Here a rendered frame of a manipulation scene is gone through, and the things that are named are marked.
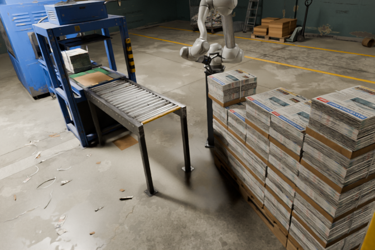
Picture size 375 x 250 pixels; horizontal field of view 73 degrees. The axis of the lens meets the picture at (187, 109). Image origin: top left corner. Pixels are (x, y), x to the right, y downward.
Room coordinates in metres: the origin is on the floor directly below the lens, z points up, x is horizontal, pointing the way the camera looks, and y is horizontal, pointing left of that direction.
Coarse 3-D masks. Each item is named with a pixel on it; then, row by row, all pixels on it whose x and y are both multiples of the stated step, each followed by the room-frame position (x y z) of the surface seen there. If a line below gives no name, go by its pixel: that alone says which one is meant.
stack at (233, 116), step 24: (240, 120) 1.87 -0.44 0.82; (216, 144) 2.28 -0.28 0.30; (240, 144) 1.85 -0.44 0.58; (264, 144) 1.58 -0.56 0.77; (240, 168) 1.86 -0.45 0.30; (264, 168) 1.54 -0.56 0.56; (288, 168) 1.34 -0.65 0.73; (240, 192) 1.84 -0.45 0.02; (264, 192) 1.53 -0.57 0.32; (288, 192) 1.31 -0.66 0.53; (288, 216) 1.27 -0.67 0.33
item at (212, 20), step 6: (192, 6) 10.49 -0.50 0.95; (198, 6) 10.22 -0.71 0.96; (198, 12) 10.25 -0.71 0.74; (210, 12) 9.98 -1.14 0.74; (216, 12) 9.84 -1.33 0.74; (192, 18) 10.55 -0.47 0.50; (210, 18) 9.86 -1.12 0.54; (216, 18) 9.96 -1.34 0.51; (210, 24) 9.82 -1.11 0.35; (216, 24) 9.91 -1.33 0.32
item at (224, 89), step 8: (208, 80) 2.33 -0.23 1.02; (216, 80) 2.21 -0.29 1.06; (224, 80) 2.19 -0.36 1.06; (232, 80) 2.17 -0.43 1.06; (208, 88) 2.36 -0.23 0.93; (216, 88) 2.21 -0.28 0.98; (224, 88) 2.10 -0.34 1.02; (232, 88) 2.13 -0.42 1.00; (216, 96) 2.22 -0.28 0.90; (224, 96) 2.10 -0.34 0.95; (232, 96) 2.14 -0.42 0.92
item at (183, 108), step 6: (120, 78) 3.27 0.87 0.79; (126, 78) 3.23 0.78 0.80; (138, 84) 2.96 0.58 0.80; (150, 90) 2.73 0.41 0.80; (156, 96) 2.59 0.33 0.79; (162, 96) 2.55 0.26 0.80; (174, 102) 2.37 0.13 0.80; (180, 108) 2.26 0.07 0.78; (180, 114) 2.27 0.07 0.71; (186, 114) 2.26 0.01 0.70
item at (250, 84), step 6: (228, 72) 2.41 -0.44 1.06; (234, 72) 2.39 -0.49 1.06; (240, 72) 2.38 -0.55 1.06; (246, 72) 2.37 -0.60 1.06; (246, 78) 2.20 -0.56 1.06; (252, 78) 2.21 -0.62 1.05; (246, 84) 2.19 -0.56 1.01; (252, 84) 2.22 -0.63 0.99; (246, 90) 2.20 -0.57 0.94; (252, 90) 2.23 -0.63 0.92; (246, 96) 2.20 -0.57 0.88
